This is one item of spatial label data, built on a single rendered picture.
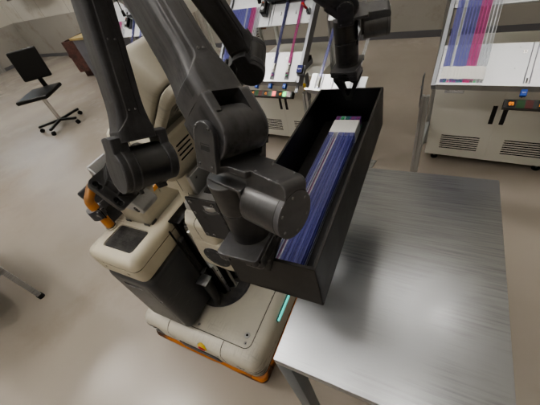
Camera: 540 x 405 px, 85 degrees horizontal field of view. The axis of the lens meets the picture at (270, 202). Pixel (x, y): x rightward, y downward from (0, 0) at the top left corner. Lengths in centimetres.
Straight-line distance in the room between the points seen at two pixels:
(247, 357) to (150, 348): 71
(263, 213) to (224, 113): 11
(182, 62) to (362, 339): 65
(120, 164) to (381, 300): 64
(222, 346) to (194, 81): 120
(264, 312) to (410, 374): 79
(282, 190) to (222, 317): 119
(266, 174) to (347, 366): 52
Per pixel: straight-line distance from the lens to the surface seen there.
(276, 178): 30
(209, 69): 35
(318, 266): 46
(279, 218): 30
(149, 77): 66
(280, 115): 265
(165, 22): 39
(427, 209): 98
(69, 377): 214
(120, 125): 55
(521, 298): 186
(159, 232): 112
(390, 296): 80
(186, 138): 76
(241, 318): 141
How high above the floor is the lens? 151
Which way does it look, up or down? 43 degrees down
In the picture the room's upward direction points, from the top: 17 degrees counter-clockwise
